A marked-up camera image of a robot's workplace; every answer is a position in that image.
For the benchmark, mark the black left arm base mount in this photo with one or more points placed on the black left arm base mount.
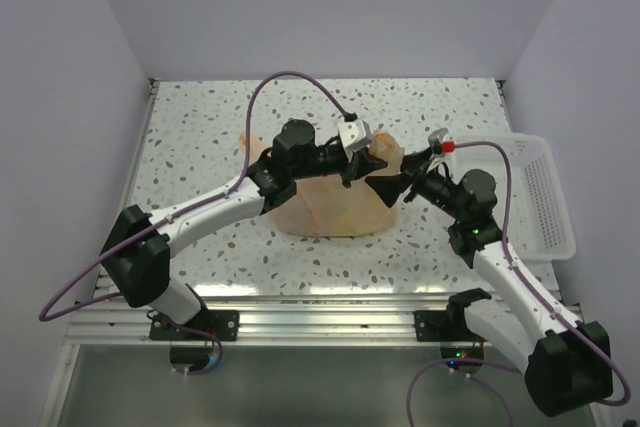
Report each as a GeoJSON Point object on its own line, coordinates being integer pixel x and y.
{"type": "Point", "coordinates": [221, 324]}

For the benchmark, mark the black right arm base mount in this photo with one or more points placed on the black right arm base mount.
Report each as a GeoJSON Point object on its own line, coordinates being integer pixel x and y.
{"type": "Point", "coordinates": [448, 325]}

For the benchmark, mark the banana print plastic bag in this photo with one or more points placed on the banana print plastic bag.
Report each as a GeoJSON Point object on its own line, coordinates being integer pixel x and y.
{"type": "Point", "coordinates": [316, 206]}

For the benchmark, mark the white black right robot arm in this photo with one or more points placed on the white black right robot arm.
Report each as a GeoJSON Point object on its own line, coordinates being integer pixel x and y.
{"type": "Point", "coordinates": [565, 361]}

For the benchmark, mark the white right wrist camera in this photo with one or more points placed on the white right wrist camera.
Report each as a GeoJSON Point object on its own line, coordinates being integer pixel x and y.
{"type": "Point", "coordinates": [441, 144]}

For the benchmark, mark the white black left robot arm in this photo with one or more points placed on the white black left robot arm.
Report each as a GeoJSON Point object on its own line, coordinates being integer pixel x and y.
{"type": "Point", "coordinates": [140, 246]}

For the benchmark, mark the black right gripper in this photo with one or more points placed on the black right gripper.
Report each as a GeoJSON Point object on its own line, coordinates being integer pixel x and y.
{"type": "Point", "coordinates": [390, 187]}

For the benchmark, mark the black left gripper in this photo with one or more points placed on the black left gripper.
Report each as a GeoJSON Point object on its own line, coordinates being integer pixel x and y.
{"type": "Point", "coordinates": [363, 163]}

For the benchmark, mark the aluminium table frame rail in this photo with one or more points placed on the aluminium table frame rail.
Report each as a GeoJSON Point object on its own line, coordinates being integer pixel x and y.
{"type": "Point", "coordinates": [292, 290]}

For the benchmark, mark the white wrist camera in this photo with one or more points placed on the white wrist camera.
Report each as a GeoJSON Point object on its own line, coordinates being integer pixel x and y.
{"type": "Point", "coordinates": [354, 135]}
{"type": "Point", "coordinates": [441, 144]}

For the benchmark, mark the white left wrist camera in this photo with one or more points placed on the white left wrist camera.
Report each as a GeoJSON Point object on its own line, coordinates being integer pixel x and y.
{"type": "Point", "coordinates": [354, 135]}

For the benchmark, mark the white perforated plastic basket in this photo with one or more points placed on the white perforated plastic basket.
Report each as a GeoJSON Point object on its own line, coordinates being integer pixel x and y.
{"type": "Point", "coordinates": [524, 169]}

